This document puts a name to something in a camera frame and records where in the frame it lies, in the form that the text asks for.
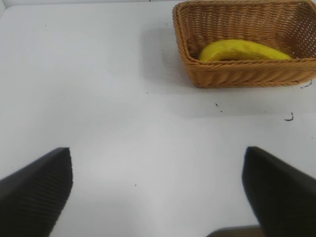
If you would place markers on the brown woven wicker basket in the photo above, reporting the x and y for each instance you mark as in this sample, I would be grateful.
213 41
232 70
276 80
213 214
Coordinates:
237 74

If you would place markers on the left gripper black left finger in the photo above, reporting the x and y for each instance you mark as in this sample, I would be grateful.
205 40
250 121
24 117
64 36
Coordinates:
32 195

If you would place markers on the yellow banana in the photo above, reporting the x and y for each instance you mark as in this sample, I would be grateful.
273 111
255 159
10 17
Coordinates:
234 49

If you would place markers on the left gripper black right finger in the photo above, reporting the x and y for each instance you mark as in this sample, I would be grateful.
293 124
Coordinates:
284 195

